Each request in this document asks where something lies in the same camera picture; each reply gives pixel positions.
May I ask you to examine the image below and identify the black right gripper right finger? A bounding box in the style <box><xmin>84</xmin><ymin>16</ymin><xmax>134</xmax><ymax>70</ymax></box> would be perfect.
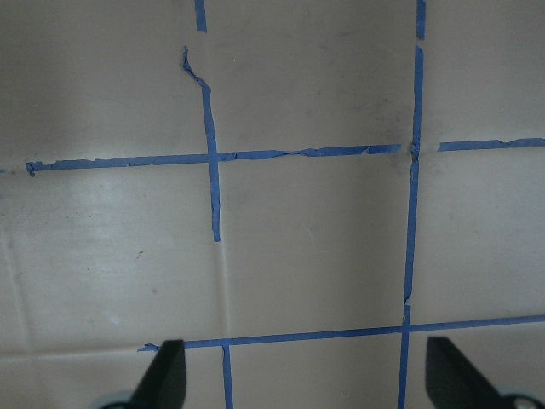
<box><xmin>426</xmin><ymin>337</ymin><xmax>505</xmax><ymax>409</ymax></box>

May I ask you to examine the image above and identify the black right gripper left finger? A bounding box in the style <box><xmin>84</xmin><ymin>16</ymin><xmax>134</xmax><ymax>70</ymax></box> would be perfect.
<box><xmin>129</xmin><ymin>340</ymin><xmax>187</xmax><ymax>409</ymax></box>

